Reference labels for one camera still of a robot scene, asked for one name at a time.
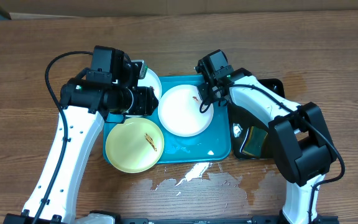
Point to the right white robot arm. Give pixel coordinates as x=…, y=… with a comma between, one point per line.
x=302, y=147

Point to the black plastic tray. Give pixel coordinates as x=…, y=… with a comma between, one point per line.
x=240, y=121

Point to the small white stained plate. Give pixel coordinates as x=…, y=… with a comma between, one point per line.
x=151, y=82

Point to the yellow green sponge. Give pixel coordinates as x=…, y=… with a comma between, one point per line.
x=253, y=142

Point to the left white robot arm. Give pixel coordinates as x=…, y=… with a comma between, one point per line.
x=108, y=86

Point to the teal plastic tray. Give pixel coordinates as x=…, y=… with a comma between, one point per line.
x=213, y=144

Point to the large white plate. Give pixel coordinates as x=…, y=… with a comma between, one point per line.
x=181, y=113

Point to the yellow plate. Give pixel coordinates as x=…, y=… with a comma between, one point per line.
x=135, y=145

